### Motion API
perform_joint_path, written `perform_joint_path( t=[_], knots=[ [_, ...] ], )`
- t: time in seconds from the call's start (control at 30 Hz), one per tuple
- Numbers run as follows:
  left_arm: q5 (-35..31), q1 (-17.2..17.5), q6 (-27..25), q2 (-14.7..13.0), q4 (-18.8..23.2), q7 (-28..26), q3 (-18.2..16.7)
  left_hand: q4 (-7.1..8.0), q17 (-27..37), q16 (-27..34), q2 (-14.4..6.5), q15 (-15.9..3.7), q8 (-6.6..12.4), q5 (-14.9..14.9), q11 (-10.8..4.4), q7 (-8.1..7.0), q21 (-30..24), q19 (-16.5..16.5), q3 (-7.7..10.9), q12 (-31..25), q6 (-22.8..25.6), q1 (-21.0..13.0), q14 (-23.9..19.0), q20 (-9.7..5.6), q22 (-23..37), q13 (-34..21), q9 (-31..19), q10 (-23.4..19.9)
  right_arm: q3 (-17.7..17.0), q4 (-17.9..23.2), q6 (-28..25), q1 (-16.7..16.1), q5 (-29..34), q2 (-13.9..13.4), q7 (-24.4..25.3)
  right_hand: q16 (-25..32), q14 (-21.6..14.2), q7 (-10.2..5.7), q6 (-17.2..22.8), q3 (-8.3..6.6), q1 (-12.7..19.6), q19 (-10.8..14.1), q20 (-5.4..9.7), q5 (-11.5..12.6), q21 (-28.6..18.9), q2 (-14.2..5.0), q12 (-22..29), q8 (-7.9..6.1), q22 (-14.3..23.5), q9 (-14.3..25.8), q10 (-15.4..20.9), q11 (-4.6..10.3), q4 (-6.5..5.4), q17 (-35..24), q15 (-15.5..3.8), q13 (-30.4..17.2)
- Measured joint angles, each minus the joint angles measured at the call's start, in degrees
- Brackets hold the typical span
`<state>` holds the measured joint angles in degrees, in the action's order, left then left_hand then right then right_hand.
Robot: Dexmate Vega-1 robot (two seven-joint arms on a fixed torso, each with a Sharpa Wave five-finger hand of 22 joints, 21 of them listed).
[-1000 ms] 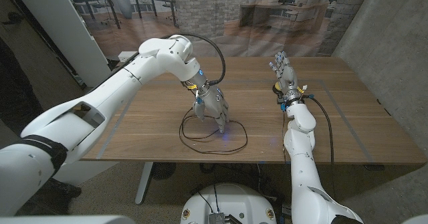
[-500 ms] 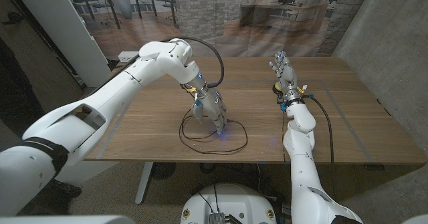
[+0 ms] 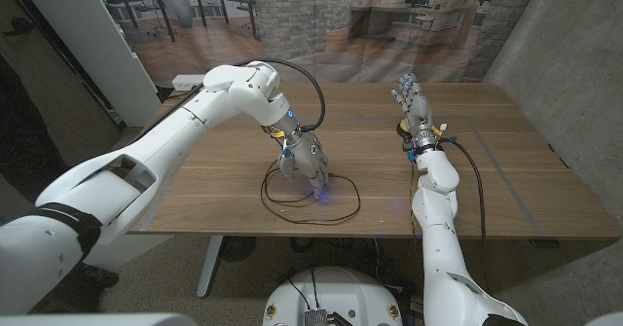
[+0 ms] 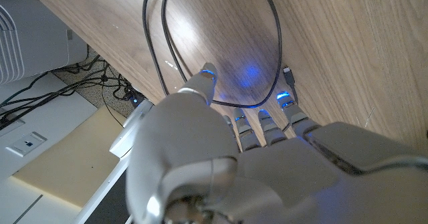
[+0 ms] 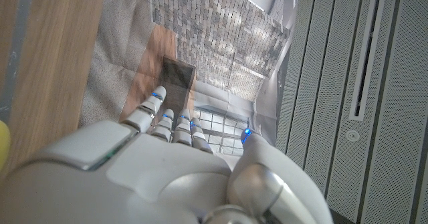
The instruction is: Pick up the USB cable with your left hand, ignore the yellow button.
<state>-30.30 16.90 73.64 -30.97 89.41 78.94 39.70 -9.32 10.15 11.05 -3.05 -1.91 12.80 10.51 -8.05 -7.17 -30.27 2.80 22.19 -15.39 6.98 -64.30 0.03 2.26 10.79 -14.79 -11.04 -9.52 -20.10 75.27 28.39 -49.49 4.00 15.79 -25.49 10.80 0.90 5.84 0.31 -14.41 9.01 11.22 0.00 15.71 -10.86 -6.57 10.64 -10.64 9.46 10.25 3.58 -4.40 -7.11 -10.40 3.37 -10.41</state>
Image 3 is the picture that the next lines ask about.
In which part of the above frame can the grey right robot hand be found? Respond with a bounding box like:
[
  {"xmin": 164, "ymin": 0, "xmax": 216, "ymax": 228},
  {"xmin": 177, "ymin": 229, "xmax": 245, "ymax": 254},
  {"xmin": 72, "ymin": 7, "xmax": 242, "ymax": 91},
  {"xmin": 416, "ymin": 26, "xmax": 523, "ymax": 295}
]
[{"xmin": 391, "ymin": 72, "xmax": 440, "ymax": 153}]

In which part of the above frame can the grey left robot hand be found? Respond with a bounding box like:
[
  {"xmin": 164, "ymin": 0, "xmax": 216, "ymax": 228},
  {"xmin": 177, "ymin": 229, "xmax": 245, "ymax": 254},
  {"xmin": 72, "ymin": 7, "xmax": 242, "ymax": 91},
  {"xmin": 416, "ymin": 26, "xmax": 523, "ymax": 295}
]
[{"xmin": 276, "ymin": 129, "xmax": 330, "ymax": 200}]

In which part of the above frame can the thin black USB cable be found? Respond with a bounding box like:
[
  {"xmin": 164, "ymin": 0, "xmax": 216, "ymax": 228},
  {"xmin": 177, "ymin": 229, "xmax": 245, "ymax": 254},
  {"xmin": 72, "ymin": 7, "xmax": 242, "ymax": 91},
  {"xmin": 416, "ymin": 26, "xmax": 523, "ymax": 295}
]
[{"xmin": 260, "ymin": 159, "xmax": 362, "ymax": 227}]

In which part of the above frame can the black round fan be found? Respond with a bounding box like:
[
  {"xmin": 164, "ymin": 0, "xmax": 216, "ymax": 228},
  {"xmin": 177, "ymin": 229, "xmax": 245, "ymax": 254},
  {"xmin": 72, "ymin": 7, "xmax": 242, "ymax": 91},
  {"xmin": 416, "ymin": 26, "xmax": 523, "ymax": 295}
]
[{"xmin": 221, "ymin": 236, "xmax": 258, "ymax": 263}]

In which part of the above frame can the printed office backdrop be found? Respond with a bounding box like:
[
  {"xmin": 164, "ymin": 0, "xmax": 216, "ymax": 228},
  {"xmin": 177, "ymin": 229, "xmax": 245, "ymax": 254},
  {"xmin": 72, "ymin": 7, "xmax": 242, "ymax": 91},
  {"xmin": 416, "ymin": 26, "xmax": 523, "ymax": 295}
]
[{"xmin": 92, "ymin": 0, "xmax": 544, "ymax": 85}]

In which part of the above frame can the white robot torso base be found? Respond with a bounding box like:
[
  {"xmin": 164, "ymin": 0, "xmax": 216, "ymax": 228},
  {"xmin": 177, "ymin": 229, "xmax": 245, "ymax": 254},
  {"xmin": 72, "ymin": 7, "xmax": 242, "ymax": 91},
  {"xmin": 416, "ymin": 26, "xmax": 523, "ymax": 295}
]
[{"xmin": 262, "ymin": 266, "xmax": 404, "ymax": 326}]

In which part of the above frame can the white power strip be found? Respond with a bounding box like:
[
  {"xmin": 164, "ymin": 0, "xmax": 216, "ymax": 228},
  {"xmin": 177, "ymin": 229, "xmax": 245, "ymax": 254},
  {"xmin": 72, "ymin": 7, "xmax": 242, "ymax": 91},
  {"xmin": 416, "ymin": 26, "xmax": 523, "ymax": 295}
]
[{"xmin": 171, "ymin": 74, "xmax": 206, "ymax": 92}]

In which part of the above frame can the white table leg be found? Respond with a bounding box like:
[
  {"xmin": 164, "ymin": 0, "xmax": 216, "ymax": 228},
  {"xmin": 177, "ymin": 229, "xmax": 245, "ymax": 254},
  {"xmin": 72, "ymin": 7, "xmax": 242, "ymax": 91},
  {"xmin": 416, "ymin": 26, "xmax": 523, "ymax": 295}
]
[{"xmin": 196, "ymin": 235, "xmax": 224, "ymax": 299}]

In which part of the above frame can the white cabinet panel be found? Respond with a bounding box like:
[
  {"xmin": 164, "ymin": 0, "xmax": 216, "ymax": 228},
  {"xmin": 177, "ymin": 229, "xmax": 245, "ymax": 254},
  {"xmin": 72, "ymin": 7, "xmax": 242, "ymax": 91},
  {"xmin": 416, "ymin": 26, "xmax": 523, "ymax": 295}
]
[{"xmin": 14, "ymin": 0, "xmax": 163, "ymax": 127}]

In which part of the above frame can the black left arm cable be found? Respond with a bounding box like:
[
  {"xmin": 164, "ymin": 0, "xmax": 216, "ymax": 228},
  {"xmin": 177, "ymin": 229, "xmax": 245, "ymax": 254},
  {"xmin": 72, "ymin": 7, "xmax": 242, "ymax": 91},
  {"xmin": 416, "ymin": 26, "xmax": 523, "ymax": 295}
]
[{"xmin": 130, "ymin": 57, "xmax": 326, "ymax": 143}]

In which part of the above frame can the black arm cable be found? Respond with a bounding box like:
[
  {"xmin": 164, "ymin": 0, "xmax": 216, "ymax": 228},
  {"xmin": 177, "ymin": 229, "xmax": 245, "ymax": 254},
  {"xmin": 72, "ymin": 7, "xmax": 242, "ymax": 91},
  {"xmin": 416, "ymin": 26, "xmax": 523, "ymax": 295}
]
[
  {"xmin": 130, "ymin": 57, "xmax": 326, "ymax": 143},
  {"xmin": 441, "ymin": 138, "xmax": 488, "ymax": 243}
]

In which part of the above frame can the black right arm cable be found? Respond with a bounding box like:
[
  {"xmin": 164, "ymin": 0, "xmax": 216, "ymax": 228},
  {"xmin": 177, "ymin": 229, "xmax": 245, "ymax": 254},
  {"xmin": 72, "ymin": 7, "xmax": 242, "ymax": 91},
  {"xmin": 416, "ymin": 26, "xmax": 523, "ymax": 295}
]
[{"xmin": 441, "ymin": 138, "xmax": 488, "ymax": 243}]

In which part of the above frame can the black floor cable bundle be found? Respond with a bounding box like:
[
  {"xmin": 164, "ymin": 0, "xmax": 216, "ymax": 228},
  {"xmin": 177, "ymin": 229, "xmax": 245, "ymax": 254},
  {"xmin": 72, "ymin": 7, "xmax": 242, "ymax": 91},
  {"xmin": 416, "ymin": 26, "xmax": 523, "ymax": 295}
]
[{"xmin": 289, "ymin": 236, "xmax": 408, "ymax": 296}]

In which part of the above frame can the black door handle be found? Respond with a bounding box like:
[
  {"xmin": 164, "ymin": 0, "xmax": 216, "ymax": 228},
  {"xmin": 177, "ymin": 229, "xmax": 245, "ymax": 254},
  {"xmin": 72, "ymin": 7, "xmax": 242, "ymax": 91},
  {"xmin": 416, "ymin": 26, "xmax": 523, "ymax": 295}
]
[{"xmin": 2, "ymin": 17, "xmax": 35, "ymax": 38}]

